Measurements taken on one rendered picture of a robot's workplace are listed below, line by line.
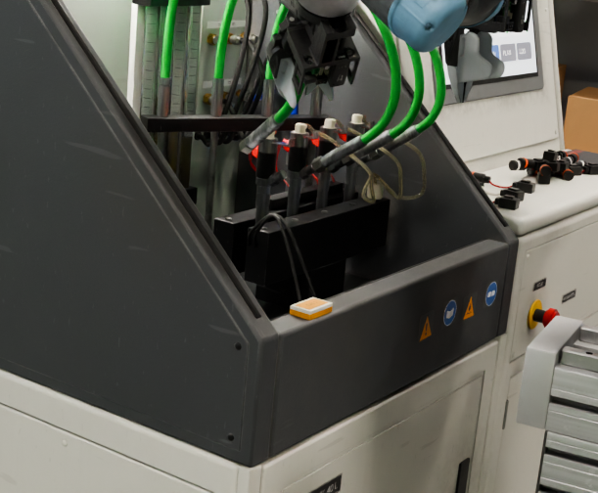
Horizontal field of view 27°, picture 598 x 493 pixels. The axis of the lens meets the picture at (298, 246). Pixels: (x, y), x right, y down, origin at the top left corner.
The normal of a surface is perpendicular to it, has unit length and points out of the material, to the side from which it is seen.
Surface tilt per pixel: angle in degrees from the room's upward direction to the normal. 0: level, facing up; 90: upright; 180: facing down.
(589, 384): 90
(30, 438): 90
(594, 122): 90
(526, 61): 76
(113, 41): 90
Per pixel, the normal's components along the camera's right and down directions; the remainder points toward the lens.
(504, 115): 0.82, -0.01
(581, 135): -0.41, 0.21
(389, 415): 0.82, 0.22
